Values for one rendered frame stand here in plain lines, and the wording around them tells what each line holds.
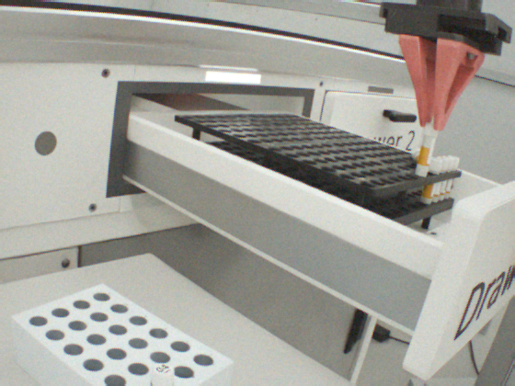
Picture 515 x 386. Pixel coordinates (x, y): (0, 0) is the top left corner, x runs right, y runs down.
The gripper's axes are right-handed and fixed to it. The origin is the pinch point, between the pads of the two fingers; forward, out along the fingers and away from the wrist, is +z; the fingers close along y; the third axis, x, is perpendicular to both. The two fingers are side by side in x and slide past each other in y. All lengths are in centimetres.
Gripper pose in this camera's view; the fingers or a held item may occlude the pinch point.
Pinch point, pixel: (432, 119)
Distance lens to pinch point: 45.2
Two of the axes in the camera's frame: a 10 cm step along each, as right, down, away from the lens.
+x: 6.7, -0.9, 7.3
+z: -1.3, 9.6, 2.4
